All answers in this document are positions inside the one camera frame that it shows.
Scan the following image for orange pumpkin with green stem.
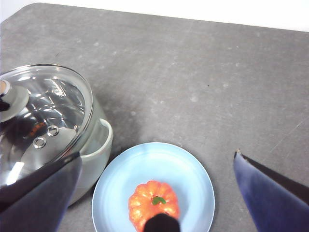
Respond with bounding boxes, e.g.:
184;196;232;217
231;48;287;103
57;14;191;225
127;180;181;232

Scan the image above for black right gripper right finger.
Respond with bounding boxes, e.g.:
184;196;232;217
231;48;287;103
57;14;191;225
233;148;309;232

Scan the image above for blue round plate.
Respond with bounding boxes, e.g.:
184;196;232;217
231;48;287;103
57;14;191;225
91;142;216;232

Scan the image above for glass lid with round knob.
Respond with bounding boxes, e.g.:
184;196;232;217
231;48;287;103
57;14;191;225
0;63;95;187

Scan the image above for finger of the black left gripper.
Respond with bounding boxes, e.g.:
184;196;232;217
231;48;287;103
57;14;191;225
0;96;11;112

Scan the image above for pale green electric steamer pot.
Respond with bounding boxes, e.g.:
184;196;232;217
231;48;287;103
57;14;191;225
64;96;114;207

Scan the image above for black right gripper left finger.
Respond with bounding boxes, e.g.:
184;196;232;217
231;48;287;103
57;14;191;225
0;153;83;232

